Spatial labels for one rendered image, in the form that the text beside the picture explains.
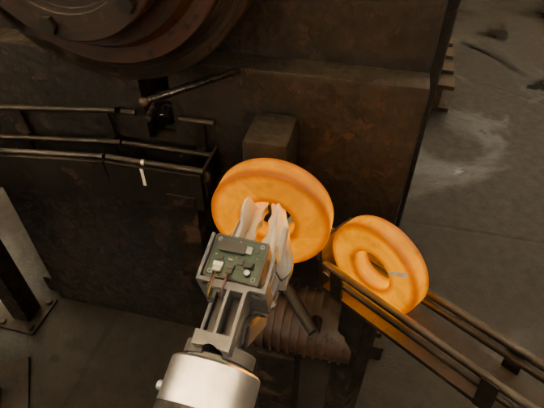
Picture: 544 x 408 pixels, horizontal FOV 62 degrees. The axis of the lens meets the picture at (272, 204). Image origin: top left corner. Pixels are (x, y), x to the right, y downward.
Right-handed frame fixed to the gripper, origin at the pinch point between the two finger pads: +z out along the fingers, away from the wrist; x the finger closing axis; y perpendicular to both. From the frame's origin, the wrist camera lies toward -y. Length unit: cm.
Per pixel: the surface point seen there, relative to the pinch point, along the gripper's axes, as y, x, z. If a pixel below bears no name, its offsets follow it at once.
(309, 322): -27.6, -6.1, -5.3
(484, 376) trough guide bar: -11.0, -28.8, -11.4
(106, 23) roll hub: 12.6, 24.2, 13.6
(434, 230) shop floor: -106, -39, 63
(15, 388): -80, 71, -27
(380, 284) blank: -17.0, -15.6, -0.3
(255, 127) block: -10.3, 8.9, 19.7
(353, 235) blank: -10.7, -10.4, 3.6
